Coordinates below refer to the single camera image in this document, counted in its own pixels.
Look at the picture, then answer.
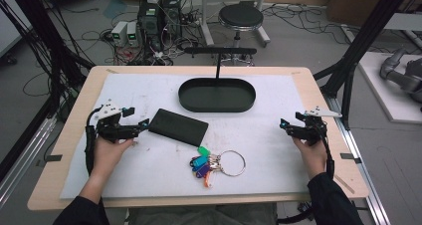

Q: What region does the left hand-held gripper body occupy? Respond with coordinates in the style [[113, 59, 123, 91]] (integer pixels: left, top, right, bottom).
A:
[[96, 100, 140, 144]]

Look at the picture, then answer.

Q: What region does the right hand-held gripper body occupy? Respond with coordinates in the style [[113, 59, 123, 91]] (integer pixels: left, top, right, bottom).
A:
[[291, 106, 343, 146]]

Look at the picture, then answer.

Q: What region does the black wallet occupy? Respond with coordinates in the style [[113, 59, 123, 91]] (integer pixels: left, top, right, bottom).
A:
[[147, 108, 210, 148]]

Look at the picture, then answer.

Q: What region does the key ring with coloured tags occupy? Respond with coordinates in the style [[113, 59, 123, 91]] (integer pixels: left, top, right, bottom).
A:
[[189, 145, 247, 189]]

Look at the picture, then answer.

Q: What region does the black oval tray with rack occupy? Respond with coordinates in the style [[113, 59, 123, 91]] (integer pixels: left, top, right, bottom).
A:
[[177, 46, 259, 113]]

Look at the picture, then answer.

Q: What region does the person's left hand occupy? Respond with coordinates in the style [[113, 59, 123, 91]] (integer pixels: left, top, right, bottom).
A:
[[91, 136, 138, 178]]

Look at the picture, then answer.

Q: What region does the person's right hand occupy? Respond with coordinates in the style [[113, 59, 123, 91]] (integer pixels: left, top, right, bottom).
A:
[[292, 137, 328, 181]]

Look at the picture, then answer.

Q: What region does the white table mat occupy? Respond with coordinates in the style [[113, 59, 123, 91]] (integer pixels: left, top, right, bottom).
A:
[[59, 73, 312, 200]]

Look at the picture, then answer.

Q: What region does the black tape strip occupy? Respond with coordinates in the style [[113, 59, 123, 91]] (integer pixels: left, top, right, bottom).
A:
[[339, 152, 363, 165], [35, 153, 64, 168]]

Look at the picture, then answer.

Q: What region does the tan tape strip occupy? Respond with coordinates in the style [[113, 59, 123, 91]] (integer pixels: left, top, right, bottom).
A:
[[332, 173, 356, 195]]

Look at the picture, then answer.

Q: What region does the grey power supply unit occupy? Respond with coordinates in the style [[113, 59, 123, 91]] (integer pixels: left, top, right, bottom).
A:
[[110, 20, 129, 47], [125, 21, 140, 48]]

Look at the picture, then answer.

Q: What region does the white floor board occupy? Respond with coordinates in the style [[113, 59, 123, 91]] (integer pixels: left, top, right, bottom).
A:
[[357, 51, 422, 125]]

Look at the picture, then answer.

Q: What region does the black computer tower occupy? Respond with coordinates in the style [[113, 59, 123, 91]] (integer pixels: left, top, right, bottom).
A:
[[136, 0, 164, 53], [161, 0, 183, 41]]

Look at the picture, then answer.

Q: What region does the white desk leg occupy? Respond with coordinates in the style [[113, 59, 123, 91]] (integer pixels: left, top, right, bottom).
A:
[[198, 0, 216, 48], [254, 0, 272, 49]]

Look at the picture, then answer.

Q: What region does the person's lap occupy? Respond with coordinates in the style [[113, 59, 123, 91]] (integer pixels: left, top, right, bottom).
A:
[[126, 202, 279, 225]]

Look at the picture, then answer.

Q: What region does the black round stool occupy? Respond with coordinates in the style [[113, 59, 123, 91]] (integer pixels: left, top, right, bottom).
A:
[[217, 1, 272, 49]]

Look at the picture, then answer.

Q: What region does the brown cardboard box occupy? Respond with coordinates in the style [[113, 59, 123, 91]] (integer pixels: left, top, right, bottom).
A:
[[325, 0, 386, 28]]

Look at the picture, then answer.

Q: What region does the left hand-held gripper cable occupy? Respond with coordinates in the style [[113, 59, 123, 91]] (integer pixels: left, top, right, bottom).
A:
[[85, 106, 103, 177]]

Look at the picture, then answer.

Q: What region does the hand-held gripper cable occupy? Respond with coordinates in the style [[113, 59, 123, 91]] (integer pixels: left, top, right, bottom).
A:
[[85, 106, 103, 177], [316, 122, 336, 180]]

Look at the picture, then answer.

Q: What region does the right hand-held gripper cable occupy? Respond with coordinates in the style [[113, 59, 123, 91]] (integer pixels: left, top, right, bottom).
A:
[[316, 122, 336, 180]]

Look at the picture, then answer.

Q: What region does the aluminium rail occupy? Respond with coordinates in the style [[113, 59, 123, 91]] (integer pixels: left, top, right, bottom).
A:
[[0, 114, 58, 208], [323, 95, 393, 225]]

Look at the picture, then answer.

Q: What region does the black metal frame post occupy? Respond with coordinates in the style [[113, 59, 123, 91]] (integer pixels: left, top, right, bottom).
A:
[[0, 0, 97, 119], [313, 0, 416, 130]]

